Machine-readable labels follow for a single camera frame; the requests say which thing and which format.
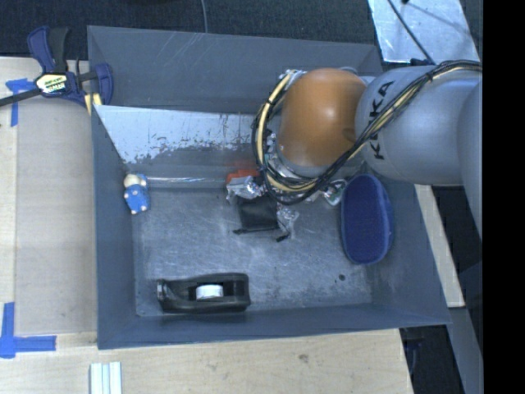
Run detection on blue oval case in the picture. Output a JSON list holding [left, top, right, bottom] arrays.
[[340, 173, 395, 267]]

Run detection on black tape dispenser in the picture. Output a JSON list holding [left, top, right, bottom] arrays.
[[156, 272, 253, 315]]

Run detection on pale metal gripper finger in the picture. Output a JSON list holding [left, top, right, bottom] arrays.
[[226, 175, 266, 201], [276, 204, 300, 238]]

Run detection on grey metal bin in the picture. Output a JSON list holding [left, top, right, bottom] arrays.
[[86, 25, 453, 350]]

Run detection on blue and white toy figure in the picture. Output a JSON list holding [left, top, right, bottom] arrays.
[[122, 172, 152, 216]]

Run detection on red block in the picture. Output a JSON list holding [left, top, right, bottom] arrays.
[[226, 167, 260, 185]]

